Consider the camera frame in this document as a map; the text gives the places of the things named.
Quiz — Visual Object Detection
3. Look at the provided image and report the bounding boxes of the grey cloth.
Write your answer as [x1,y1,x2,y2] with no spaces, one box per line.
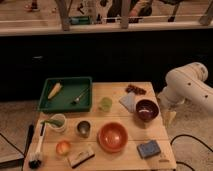
[119,92,135,113]

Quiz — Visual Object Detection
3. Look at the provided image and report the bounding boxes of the green vegetable toy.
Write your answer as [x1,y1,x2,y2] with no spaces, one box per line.
[41,119,63,127]

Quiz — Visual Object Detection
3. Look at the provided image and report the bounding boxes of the purple bowl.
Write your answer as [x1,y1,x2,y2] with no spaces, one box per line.
[136,99,159,122]

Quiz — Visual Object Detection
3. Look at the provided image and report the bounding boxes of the metal spoon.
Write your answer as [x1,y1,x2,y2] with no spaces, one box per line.
[71,88,89,105]

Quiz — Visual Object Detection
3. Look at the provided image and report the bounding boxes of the white mug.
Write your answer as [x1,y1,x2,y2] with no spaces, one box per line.
[49,114,67,133]

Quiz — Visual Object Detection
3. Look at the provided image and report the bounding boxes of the orange fruit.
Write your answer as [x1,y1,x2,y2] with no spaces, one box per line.
[56,140,71,156]

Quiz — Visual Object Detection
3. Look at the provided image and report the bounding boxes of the metal cup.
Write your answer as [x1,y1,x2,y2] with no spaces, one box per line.
[77,121,91,138]

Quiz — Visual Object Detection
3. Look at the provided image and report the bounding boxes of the blue sponge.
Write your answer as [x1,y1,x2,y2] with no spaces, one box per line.
[137,140,161,159]

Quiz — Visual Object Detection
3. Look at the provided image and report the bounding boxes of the orange bowl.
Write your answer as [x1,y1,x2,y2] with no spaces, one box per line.
[97,122,128,153]

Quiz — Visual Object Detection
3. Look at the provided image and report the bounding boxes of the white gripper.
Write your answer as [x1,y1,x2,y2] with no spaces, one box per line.
[158,89,183,127]

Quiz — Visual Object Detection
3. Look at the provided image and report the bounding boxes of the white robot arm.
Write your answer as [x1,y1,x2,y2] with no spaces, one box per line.
[158,62,213,127]

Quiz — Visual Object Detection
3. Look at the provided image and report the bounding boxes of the teal object on shelf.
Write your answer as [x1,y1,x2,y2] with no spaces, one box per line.
[69,16,90,25]

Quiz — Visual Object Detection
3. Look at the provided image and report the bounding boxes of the wooden block eraser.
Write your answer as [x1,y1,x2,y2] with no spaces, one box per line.
[68,146,95,169]

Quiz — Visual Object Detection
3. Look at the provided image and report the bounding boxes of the green plastic cup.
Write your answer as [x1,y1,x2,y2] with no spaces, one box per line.
[99,97,112,112]

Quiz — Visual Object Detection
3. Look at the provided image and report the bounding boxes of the green plastic tray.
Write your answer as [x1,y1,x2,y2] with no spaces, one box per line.
[38,77,92,113]

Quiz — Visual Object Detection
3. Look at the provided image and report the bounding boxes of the black cable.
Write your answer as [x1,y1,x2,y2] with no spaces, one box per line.
[169,133,213,171]

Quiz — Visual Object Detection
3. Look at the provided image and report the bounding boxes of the yellow corn cob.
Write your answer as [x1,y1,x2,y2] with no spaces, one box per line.
[48,83,62,99]

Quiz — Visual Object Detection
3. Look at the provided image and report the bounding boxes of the dark red grapes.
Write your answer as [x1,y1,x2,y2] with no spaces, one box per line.
[125,84,146,95]

